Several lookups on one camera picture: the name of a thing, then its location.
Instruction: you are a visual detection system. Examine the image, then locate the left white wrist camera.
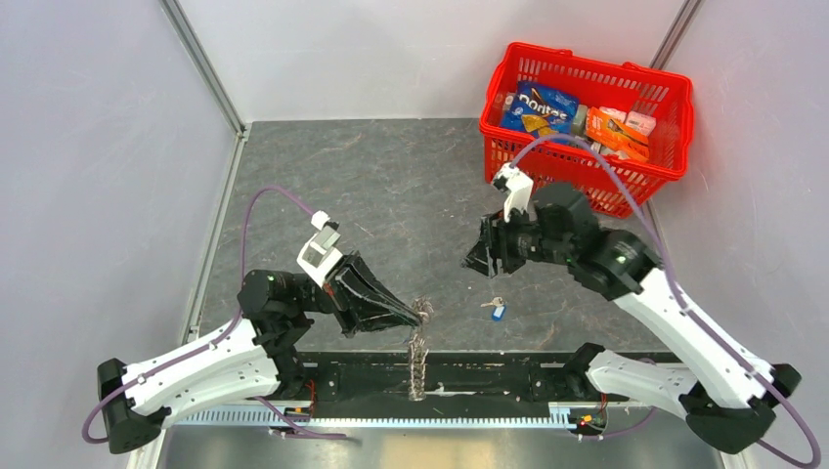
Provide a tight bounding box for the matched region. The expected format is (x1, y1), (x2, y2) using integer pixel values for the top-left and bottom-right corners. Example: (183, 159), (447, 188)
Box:
(296, 210), (343, 287)

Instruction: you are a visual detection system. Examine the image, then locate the orange snack box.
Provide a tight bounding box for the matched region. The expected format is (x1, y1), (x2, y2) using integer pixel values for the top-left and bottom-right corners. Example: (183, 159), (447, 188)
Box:
(586, 107), (650, 162)

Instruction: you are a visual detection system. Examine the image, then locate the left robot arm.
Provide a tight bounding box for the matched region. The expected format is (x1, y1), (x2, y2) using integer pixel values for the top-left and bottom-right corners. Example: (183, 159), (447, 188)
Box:
(92, 251), (423, 454)

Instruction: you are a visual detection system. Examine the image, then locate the pink small box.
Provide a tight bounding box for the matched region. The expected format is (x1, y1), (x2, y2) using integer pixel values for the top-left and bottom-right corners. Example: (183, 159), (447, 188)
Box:
(625, 111), (657, 137)

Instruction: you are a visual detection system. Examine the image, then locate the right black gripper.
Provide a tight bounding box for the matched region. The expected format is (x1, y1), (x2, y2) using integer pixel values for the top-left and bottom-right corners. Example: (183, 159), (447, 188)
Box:
(459, 200), (574, 277)

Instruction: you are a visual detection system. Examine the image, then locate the round keyring disc with keys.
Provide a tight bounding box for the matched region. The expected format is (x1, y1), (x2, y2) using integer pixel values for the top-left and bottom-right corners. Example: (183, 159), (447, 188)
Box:
(407, 297), (434, 402)

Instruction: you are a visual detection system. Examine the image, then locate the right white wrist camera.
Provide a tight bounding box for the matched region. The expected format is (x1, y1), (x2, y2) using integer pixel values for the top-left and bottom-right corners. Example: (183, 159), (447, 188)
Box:
(491, 163), (538, 223)

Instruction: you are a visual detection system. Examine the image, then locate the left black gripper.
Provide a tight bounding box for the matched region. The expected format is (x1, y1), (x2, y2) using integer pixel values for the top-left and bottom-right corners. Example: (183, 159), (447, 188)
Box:
(295, 250), (423, 339)

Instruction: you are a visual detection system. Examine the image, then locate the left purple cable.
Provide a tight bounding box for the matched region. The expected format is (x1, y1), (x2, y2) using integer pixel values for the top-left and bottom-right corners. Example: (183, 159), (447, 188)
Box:
(81, 186), (319, 446)

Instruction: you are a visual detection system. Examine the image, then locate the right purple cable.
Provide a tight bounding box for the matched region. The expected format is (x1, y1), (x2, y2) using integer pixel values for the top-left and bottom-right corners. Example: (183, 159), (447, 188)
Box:
(507, 133), (822, 469)

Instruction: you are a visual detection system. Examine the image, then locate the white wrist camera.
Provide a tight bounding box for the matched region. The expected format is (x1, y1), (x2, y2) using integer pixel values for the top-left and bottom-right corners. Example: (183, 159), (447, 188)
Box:
(491, 163), (538, 223)
(296, 210), (343, 287)

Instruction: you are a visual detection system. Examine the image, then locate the red plastic shopping basket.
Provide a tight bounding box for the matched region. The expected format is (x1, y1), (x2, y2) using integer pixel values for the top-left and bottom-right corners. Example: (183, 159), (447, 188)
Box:
(479, 42), (694, 218)

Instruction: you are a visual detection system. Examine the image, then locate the blue-headed key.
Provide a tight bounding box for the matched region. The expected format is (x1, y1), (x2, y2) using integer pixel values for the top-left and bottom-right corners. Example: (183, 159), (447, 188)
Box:
(481, 296), (506, 321)

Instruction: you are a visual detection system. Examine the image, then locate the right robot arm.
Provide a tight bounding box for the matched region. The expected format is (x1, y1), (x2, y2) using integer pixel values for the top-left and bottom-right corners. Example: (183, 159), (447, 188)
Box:
(463, 177), (801, 454)

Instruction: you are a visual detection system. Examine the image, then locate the purple cable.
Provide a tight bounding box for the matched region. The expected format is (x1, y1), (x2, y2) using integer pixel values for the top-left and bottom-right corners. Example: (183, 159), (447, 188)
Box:
(507, 133), (822, 469)
(81, 186), (319, 446)

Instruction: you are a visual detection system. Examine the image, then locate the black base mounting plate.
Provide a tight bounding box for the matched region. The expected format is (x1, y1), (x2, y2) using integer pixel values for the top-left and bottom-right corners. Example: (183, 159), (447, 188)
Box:
(271, 351), (602, 419)

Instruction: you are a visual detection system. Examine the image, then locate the blue Doritos bag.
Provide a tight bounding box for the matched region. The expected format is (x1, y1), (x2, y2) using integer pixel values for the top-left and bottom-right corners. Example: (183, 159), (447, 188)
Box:
(500, 80), (580, 138)

